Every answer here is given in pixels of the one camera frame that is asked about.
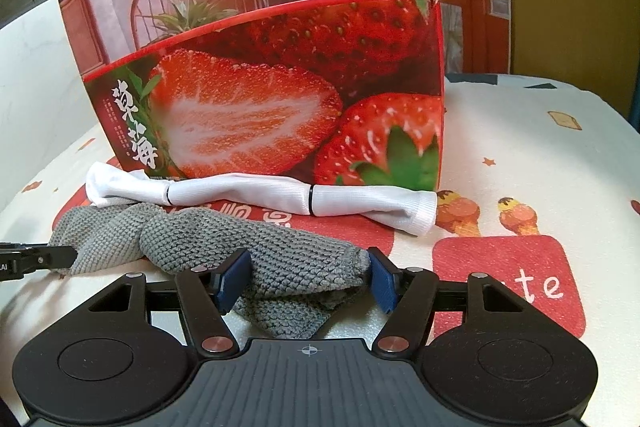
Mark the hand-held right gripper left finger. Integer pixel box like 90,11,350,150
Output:
87,248,253,358

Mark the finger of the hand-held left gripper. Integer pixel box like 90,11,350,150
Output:
20,243,78,278

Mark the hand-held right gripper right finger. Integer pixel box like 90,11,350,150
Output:
367,247,543,358

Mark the grey knitted cloth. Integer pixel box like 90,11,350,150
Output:
47,203,372,340

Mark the red strawberry cardboard box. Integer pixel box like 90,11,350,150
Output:
82,0,446,188

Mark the white rolled cloth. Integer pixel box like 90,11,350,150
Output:
85,161,438,237

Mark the printed tablecloth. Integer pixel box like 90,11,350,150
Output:
0,72,640,358

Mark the yellow wooden panel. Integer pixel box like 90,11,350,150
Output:
502,0,640,128

